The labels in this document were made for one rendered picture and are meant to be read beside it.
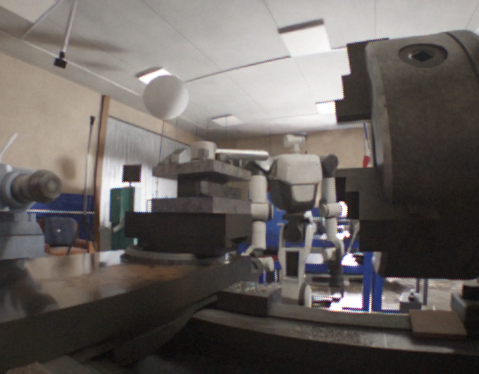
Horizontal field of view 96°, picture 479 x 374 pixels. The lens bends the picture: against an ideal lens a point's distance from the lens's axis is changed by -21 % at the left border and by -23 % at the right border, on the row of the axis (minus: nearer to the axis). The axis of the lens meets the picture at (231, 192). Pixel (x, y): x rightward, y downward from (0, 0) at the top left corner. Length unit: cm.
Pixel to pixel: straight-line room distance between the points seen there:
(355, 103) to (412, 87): 12
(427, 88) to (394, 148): 5
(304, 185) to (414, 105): 126
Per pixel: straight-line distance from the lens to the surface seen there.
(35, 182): 73
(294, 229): 148
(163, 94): 435
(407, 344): 48
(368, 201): 20
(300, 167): 142
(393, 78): 22
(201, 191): 48
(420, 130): 20
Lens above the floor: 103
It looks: 5 degrees up
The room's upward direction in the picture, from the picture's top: 1 degrees clockwise
